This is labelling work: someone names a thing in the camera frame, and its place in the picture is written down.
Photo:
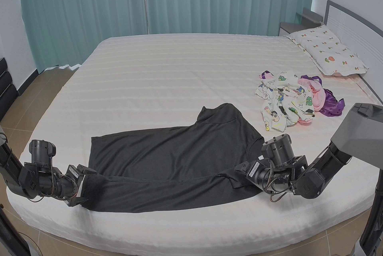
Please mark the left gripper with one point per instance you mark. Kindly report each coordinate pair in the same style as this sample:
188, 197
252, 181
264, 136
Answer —
70, 190

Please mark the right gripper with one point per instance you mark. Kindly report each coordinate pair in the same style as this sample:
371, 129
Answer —
261, 184

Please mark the black T-shirt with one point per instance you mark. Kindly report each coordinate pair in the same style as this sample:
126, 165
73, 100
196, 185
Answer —
167, 165

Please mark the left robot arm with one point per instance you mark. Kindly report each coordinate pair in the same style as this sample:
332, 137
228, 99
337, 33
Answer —
30, 183

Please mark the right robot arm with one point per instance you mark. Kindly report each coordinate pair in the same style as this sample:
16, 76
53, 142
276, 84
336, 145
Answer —
317, 177

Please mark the white printed pyjama top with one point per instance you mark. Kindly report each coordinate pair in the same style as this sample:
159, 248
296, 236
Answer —
284, 102

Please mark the pink garment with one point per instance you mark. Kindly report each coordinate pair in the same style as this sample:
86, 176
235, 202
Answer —
315, 93

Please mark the purple garment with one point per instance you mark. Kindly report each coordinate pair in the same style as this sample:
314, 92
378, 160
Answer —
332, 106

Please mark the bed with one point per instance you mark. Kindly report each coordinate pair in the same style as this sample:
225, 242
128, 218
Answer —
179, 69

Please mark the white printed pillow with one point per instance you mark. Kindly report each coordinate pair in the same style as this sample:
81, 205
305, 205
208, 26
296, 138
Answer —
326, 49

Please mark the grey bedside table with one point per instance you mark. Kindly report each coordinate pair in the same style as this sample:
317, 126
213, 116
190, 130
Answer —
291, 28

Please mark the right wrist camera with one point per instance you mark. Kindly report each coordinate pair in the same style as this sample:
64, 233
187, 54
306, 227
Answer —
253, 170

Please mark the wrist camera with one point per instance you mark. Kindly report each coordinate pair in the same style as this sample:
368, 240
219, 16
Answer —
74, 173
253, 170

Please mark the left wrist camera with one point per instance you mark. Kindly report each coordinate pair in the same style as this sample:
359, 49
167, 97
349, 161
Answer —
74, 173

